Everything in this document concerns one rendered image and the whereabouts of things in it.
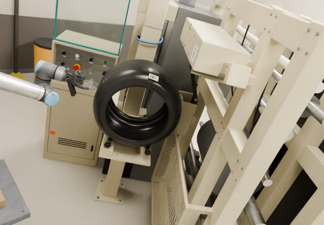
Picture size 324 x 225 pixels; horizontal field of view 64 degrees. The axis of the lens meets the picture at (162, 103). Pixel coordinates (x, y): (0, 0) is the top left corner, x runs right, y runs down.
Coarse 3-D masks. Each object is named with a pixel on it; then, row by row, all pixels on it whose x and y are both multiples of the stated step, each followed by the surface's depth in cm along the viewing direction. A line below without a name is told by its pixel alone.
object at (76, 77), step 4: (68, 68) 160; (68, 72) 158; (72, 72) 158; (76, 72) 159; (80, 72) 162; (84, 72) 164; (64, 76) 157; (68, 76) 162; (72, 76) 160; (76, 76) 158; (80, 76) 158; (84, 76) 163; (64, 80) 159; (72, 80) 161; (76, 80) 160; (80, 80) 160; (76, 84) 160; (80, 84) 161
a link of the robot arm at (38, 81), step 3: (36, 78) 156; (39, 78) 155; (36, 81) 156; (39, 81) 156; (42, 81) 156; (45, 81) 157; (48, 81) 158; (39, 84) 156; (42, 84) 155; (45, 84) 156; (48, 84) 158
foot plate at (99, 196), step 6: (102, 180) 260; (102, 186) 255; (120, 186) 261; (96, 192) 247; (102, 192) 249; (120, 192) 255; (96, 198) 241; (102, 198) 242; (108, 198) 244; (114, 198) 246; (120, 198) 248
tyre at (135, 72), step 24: (120, 72) 154; (144, 72) 153; (168, 72) 172; (96, 96) 159; (168, 96) 157; (96, 120) 166; (120, 120) 195; (144, 120) 197; (168, 120) 165; (144, 144) 174
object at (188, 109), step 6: (180, 96) 203; (186, 96) 213; (192, 96) 213; (186, 102) 194; (192, 102) 208; (186, 108) 196; (192, 108) 197; (186, 114) 199; (192, 114) 199; (180, 120) 201; (186, 120) 202; (180, 126) 204; (186, 126) 204; (180, 132) 207; (186, 132) 207
